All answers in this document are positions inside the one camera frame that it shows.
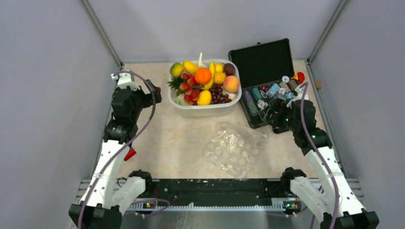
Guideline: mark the purple grape bunch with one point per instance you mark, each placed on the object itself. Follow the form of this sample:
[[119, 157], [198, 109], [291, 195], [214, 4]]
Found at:
[[219, 95]]

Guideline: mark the green pineapple crown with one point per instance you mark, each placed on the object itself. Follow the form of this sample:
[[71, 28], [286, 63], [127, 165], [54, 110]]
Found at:
[[175, 83]]

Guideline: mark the yellow lemon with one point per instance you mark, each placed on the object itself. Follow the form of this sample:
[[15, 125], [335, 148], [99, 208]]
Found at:
[[204, 98]]

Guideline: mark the white peeled banana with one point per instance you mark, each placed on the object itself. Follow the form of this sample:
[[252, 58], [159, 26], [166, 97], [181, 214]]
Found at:
[[201, 64]]

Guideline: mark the peach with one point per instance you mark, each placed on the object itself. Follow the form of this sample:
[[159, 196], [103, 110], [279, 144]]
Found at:
[[231, 84]]

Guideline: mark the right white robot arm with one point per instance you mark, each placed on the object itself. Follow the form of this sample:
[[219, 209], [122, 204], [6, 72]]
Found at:
[[335, 206]]

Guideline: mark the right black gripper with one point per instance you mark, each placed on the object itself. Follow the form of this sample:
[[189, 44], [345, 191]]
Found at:
[[277, 120]]

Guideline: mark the dark purple passion fruit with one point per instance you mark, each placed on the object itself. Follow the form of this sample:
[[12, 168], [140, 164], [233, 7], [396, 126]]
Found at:
[[229, 69]]

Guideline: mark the clear zip top bag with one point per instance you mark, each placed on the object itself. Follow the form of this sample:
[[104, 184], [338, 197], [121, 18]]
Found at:
[[234, 149]]

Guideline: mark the small wooden block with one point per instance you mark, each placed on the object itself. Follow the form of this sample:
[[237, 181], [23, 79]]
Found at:
[[317, 84]]

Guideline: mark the orange persimmon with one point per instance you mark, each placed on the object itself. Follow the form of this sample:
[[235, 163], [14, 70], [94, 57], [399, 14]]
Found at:
[[202, 76]]

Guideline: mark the white plastic fruit basket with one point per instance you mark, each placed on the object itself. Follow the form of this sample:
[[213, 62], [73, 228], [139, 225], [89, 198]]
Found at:
[[193, 111]]

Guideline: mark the red blue block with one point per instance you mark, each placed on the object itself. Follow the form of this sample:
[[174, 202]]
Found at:
[[130, 154]]

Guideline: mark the yellow wrinkled fruit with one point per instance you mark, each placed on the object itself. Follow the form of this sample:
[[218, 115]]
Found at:
[[219, 77]]

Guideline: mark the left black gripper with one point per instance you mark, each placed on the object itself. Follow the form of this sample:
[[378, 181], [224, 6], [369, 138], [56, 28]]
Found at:
[[148, 98]]

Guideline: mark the black poker chip case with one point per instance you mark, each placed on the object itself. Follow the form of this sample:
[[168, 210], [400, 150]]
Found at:
[[265, 71]]

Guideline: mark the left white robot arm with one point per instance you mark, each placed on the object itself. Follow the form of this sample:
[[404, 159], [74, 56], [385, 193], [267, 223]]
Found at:
[[101, 207]]

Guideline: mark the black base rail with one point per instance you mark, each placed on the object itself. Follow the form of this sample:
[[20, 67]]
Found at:
[[217, 195]]

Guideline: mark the green yellow mango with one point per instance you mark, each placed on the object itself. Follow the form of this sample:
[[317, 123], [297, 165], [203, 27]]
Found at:
[[176, 69]]

